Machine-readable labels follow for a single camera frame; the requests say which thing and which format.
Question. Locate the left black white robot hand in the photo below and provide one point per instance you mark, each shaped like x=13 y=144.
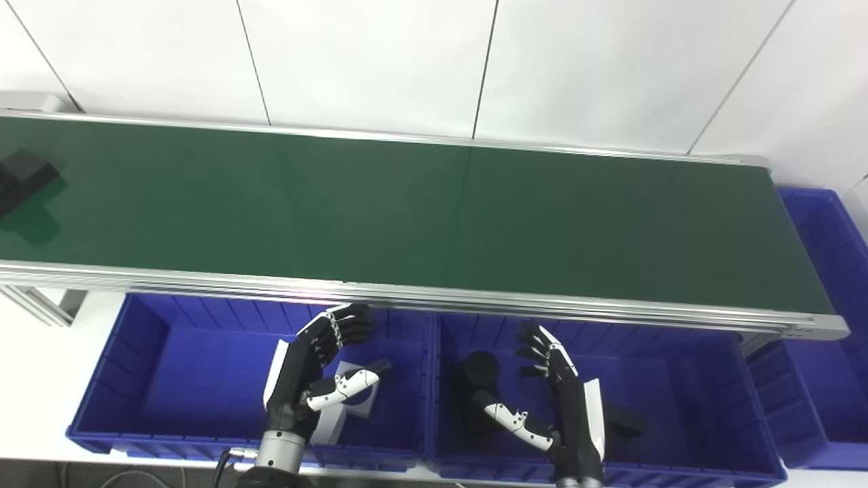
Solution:
x=291 y=386

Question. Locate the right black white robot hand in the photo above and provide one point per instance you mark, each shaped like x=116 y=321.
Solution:
x=576 y=420

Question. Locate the black cylinder block part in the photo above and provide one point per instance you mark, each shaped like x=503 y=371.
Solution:
x=24 y=177
x=478 y=379

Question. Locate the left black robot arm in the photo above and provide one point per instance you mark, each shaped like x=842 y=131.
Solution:
x=278 y=454

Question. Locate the blue plastic bin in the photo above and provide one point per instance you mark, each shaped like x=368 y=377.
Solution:
x=824 y=339
x=196 y=379
x=671 y=393

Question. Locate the aluminium conveyor support leg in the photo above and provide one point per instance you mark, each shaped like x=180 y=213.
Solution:
x=758 y=342
x=41 y=303

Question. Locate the grey conveyor end cap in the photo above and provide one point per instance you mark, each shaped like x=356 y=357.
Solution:
x=37 y=102

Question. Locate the white grey bracket part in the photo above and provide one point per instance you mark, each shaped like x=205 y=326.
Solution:
x=329 y=427

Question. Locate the green conveyor belt aluminium frame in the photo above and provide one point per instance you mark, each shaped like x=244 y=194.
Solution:
x=407 y=217

